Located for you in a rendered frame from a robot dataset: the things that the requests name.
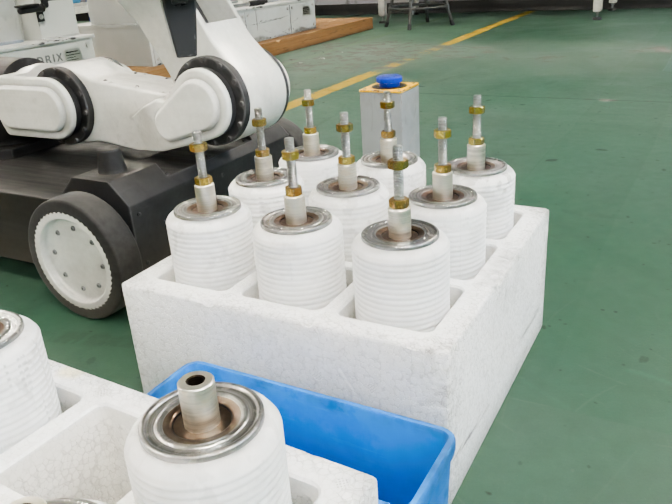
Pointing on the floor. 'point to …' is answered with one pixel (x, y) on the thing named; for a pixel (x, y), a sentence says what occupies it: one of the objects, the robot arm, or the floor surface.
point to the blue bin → (352, 436)
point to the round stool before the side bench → (418, 9)
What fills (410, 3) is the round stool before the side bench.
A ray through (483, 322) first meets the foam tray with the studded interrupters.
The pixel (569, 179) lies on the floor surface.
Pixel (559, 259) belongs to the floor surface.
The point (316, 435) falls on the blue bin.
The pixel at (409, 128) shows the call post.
